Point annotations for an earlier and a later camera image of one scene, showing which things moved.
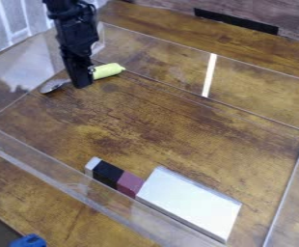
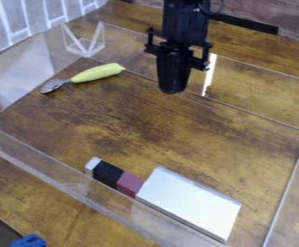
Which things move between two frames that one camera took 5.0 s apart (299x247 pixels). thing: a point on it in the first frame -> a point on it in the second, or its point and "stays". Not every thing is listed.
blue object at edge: [29, 240] stays
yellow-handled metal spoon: [97, 71] stays
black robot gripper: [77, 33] -> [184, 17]
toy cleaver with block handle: [184, 200] stays
